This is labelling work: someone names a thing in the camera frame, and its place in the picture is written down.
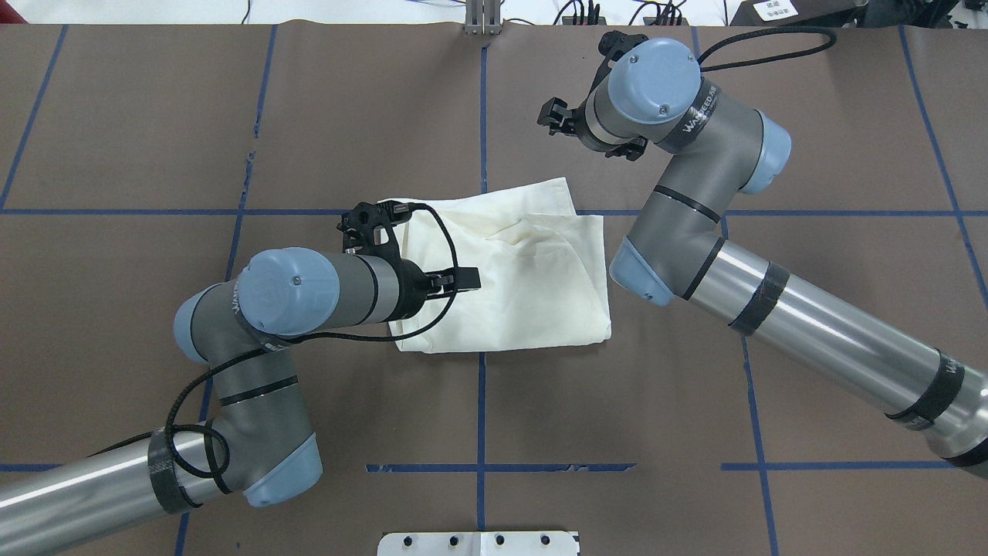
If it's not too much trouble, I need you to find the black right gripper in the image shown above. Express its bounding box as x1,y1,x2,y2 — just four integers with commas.
537,93,647,161

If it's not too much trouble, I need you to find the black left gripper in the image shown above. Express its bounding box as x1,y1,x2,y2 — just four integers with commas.
395,261,482,320

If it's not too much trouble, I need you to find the cream long-sleeve cat shirt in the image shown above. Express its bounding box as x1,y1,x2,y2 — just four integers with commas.
391,178,611,353

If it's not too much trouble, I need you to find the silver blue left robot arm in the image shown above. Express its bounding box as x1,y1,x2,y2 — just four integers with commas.
2,247,481,555

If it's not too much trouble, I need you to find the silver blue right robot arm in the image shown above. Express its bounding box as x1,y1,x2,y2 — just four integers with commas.
539,28,986,477

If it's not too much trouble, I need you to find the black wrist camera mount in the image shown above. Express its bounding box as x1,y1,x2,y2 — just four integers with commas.
337,200,412,263
597,29,649,65

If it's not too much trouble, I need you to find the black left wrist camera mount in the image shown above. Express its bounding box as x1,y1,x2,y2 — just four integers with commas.
337,200,412,263

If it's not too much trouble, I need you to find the aluminium frame post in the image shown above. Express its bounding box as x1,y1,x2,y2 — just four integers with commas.
463,0,503,36

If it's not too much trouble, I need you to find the white pedestal column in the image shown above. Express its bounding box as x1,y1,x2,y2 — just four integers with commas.
377,531,581,555

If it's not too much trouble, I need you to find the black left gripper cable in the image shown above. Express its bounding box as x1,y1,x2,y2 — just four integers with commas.
164,202,461,507

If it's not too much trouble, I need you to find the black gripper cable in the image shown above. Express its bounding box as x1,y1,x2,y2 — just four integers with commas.
164,202,461,507
695,26,838,73

